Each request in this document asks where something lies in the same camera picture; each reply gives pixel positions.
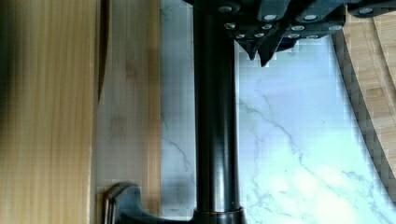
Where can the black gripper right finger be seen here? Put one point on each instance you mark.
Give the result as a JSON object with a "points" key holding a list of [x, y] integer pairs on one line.
{"points": [[293, 20]]}

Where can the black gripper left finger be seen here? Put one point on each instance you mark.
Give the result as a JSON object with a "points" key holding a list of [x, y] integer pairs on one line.
{"points": [[253, 24]]}

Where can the bamboo cutting board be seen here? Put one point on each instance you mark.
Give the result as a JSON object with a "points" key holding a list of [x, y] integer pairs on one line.
{"points": [[365, 50]]}

